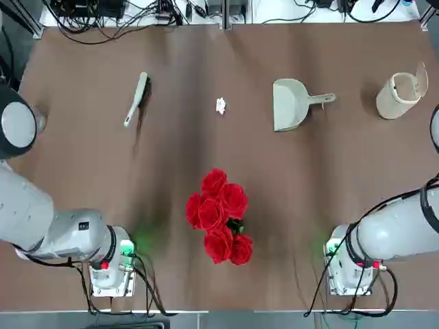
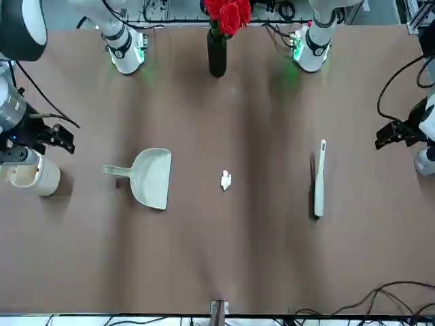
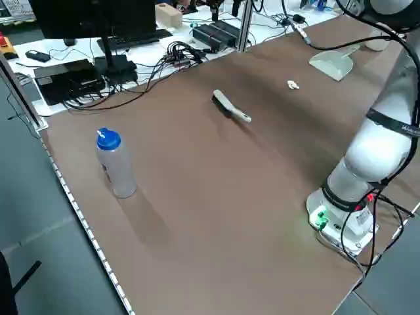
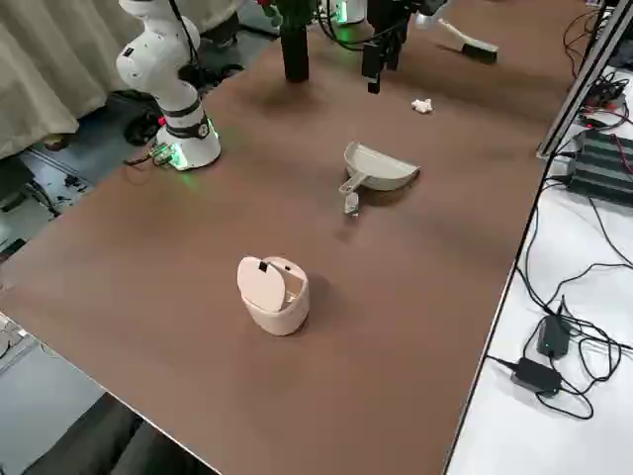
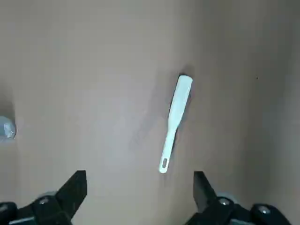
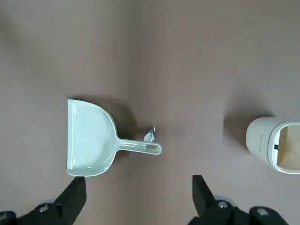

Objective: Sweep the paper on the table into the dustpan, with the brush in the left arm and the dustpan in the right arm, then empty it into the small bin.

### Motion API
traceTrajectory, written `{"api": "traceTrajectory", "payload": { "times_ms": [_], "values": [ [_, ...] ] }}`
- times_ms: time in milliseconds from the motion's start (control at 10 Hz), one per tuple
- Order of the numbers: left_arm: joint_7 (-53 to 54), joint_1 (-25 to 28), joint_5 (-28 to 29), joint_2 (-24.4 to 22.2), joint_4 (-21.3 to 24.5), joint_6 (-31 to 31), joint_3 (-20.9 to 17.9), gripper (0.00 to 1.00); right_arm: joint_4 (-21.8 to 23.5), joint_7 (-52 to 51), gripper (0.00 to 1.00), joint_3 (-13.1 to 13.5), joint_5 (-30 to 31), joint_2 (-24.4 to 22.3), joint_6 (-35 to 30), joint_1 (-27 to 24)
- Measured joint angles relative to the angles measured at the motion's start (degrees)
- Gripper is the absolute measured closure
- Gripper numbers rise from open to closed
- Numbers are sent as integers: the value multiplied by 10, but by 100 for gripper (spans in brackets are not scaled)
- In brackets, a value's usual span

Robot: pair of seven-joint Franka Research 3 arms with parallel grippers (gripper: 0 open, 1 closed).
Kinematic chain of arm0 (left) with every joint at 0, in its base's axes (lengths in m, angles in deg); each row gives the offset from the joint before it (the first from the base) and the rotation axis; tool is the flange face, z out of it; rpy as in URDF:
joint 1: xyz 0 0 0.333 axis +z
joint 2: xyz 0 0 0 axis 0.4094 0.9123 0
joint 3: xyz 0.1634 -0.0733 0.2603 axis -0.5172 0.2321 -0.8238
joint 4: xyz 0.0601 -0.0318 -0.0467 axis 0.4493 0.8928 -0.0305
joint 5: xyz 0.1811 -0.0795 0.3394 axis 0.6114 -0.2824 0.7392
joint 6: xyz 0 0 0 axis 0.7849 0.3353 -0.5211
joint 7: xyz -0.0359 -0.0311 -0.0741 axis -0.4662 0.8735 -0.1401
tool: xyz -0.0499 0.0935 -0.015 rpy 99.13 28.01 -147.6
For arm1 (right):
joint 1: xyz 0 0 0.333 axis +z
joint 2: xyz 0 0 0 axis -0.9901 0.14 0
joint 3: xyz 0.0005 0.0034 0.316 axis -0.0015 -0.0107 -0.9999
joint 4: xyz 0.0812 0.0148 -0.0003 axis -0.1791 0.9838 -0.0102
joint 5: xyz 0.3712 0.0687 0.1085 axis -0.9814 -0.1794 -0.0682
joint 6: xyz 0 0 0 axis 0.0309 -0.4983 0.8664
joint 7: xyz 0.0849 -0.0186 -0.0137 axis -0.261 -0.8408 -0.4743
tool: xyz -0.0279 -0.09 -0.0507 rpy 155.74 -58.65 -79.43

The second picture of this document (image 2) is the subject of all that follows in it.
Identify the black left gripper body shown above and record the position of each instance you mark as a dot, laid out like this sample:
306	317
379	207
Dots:
414	130

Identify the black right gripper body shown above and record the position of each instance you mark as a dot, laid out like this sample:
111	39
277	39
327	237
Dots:
30	132

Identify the white brush black bristles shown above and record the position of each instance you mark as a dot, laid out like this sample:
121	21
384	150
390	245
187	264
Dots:
319	190

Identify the pale green plastic dustpan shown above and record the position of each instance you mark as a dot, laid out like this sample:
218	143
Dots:
153	176

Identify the white paper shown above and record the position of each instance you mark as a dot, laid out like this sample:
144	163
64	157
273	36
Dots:
225	180

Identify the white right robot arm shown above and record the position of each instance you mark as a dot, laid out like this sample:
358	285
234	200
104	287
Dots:
124	51

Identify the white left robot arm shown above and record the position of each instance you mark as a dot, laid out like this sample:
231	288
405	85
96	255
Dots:
316	51

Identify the small beige bin with lid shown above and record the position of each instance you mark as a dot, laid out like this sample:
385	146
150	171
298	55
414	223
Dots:
49	178

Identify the black vase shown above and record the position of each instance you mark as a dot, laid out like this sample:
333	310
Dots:
217	57

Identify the red rose bouquet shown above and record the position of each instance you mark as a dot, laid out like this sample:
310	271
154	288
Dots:
229	15

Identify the aluminium profile rail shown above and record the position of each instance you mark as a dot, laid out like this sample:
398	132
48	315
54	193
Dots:
418	20

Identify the grey metal post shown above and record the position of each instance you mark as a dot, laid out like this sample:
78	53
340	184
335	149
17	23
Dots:
219	312

